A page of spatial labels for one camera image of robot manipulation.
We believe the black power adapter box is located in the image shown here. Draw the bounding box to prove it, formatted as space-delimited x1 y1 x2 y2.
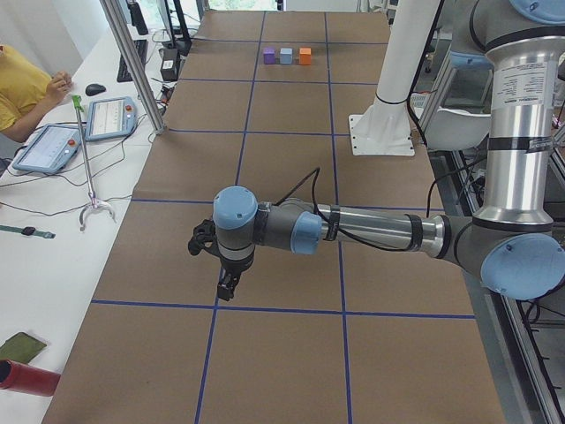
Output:
160 49 180 81

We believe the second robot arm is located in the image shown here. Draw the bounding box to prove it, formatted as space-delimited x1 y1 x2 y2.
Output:
187 1 564 301

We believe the teach pendant tablet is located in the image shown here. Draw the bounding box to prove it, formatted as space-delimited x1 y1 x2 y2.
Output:
85 96 137 141
12 125 80 174

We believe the teach pendant tablet near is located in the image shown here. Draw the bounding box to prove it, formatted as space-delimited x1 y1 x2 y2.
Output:
12 125 80 174

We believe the green cloth pouch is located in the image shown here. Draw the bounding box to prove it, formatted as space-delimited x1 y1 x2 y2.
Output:
0 332 47 364

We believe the green strap wristwatch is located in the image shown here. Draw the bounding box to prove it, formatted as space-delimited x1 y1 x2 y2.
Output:
0 224 56 239

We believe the purple foam block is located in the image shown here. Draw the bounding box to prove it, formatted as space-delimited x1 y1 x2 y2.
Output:
263 46 276 64

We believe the orange foam block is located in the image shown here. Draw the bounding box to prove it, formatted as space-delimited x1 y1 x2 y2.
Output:
298 47 312 66

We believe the aluminium frame post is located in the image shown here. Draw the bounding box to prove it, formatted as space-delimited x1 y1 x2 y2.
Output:
100 0 165 135

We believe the teach pendant tablet far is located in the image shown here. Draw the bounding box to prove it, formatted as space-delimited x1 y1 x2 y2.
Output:
85 96 137 141

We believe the person in yellow shirt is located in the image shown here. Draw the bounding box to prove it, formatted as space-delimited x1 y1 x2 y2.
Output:
1 44 73 143

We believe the black computer mouse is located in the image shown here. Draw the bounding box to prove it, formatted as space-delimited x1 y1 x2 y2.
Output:
85 83 107 96

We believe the white plastic chair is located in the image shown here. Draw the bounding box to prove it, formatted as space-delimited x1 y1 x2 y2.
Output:
419 108 491 151

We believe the red bottle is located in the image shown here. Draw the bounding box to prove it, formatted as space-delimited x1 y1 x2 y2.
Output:
1 360 61 397

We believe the reacher grabber stick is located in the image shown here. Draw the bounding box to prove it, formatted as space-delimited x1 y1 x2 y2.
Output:
72 95 116 231

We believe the light blue foam block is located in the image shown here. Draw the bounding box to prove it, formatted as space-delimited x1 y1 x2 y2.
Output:
279 48 293 64

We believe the black keyboard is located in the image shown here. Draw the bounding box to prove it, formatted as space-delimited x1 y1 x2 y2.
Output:
116 38 149 84

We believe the second arm black gripper body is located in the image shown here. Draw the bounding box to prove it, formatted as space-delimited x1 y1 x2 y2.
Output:
204 219 254 274

